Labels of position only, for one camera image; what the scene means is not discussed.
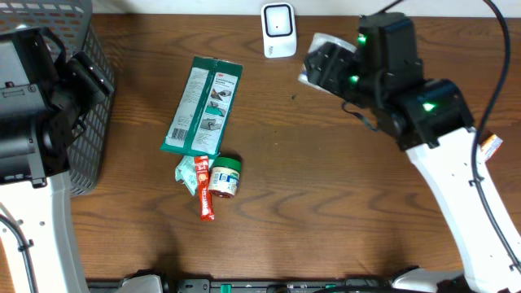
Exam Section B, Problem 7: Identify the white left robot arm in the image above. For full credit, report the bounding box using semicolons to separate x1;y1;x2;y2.
1;52;114;292

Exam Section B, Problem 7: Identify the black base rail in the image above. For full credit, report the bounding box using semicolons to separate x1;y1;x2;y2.
87;277;400;293

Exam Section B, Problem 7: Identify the green-lid jar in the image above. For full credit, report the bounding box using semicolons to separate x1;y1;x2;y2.
208;157;242;199

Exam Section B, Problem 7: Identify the orange snack packet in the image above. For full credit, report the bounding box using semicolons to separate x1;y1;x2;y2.
480;133;503;161

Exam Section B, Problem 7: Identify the grey plastic mesh basket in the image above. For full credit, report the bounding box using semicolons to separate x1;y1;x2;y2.
1;1;116;196

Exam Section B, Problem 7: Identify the green 3M package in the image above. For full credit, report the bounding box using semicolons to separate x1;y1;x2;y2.
160;56;243;159

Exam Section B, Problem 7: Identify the light green crinkled pouch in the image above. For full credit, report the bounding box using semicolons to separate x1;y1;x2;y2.
174;155;198;196

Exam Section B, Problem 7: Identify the red stick sachet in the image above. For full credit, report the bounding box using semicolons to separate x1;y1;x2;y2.
194;155;215;221

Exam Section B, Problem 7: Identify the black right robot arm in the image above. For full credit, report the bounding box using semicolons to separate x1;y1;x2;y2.
300;34;520;292

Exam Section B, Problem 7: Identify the white blue-label tub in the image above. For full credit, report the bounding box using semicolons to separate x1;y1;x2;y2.
298;33;357;96

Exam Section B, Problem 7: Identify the white barcode scanner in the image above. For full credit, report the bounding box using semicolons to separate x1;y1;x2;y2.
260;2;297;59

